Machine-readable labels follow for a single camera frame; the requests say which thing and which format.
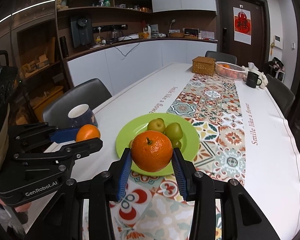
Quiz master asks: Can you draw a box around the small orange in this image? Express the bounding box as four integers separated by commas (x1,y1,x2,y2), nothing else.
75,124,101,142

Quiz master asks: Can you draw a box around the orange with stem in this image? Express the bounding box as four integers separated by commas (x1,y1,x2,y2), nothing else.
130,131,173,172

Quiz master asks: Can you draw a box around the yellow-green round fruit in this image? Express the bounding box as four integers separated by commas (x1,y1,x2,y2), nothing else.
147,118,166,133

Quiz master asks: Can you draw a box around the small green tomato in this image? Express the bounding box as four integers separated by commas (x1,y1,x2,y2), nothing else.
171,140,182,148

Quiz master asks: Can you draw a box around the large green fruit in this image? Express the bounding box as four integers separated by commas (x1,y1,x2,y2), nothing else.
165,122,183,140

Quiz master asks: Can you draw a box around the dark blue mug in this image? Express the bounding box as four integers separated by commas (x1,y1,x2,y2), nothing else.
68,104,98,127

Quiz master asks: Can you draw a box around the left near grey chair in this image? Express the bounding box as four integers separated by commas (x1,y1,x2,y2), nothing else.
42,78,111,128

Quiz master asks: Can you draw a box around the patterned table runner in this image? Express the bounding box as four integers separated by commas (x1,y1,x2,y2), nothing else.
82,74,247,240

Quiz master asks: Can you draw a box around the right far grey chair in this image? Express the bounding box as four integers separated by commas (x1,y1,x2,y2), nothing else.
266,74,295,118

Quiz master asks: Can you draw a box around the black mug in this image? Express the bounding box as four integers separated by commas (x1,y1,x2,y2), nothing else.
245,72,262,88

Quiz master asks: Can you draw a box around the fruit basket bowl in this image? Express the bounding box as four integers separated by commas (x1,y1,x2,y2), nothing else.
215,61,245,80

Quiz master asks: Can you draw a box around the white tissue cloth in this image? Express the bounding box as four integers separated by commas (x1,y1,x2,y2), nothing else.
243,62,268,89

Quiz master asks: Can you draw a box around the wicker basket box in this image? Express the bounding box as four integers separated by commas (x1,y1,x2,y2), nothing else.
192,56,215,76

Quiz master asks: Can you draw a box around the end grey chair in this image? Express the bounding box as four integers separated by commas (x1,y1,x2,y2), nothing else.
205,50,237,64

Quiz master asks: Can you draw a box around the dark wooden door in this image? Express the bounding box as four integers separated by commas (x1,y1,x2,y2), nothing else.
216,0,270,68

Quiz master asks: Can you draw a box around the red door poster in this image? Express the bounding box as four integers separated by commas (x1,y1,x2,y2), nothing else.
233,7,252,45

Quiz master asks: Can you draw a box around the black wall appliance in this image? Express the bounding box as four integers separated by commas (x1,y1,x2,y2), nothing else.
71,18,94,48

